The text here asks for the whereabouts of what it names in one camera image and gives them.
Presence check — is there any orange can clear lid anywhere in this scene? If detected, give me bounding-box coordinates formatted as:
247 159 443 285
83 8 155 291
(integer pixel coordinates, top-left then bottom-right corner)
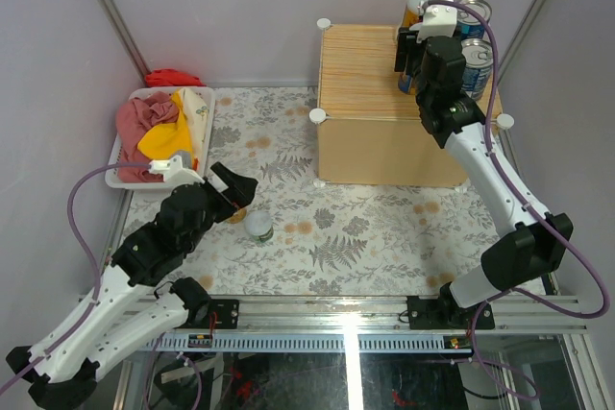
227 208 247 224

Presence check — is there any green can clear lid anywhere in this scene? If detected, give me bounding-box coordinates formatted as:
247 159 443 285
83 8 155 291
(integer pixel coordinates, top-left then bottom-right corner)
244 210 273 243

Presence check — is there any dark blue soup can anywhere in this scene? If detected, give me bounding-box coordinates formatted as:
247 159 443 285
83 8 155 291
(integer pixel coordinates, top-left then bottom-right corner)
461 38 494 100

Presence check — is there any light blue Progresso soup can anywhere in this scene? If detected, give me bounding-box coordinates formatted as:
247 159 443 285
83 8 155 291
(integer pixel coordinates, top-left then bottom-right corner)
454 0 492 40

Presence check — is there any blue mixed bean can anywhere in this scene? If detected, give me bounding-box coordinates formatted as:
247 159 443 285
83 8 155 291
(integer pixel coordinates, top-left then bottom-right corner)
398 72 419 95

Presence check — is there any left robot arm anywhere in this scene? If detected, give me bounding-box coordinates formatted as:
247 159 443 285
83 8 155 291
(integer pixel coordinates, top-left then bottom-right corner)
6 155 258 409

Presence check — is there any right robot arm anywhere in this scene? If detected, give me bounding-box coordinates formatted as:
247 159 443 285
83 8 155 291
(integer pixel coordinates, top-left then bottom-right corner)
395 26 573 328

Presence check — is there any wooden box counter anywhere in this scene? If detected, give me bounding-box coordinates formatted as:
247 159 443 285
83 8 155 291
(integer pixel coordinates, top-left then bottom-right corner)
308 17 515 189

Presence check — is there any yellow cloth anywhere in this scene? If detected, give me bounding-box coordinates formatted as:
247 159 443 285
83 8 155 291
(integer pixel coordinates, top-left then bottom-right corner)
138 89 199 169

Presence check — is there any cream patterned cloth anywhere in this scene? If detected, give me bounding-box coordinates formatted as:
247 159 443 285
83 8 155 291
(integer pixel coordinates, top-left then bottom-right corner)
179 87 213 160

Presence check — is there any pink cloth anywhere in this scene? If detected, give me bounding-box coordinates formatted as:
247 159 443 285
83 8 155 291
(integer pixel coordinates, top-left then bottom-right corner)
115 92 179 164

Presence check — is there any red cloth behind basket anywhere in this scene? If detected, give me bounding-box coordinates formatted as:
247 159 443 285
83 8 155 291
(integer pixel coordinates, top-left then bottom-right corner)
145 68 205 87

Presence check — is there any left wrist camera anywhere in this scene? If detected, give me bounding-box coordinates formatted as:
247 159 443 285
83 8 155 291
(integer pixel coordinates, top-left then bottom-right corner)
148 151 205 188

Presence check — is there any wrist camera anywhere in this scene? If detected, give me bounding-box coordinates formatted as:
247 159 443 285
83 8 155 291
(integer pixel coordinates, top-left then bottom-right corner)
148 151 205 188
416 2 457 43

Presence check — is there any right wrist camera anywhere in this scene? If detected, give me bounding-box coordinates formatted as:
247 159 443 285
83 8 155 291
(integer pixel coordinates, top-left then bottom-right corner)
416 2 457 43

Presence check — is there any aluminium rail frame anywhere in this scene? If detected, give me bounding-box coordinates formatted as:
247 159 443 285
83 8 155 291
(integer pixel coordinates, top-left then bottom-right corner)
71 292 590 353

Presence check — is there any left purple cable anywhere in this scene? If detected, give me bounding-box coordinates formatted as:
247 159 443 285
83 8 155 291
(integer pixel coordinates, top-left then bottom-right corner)
0 162 155 392

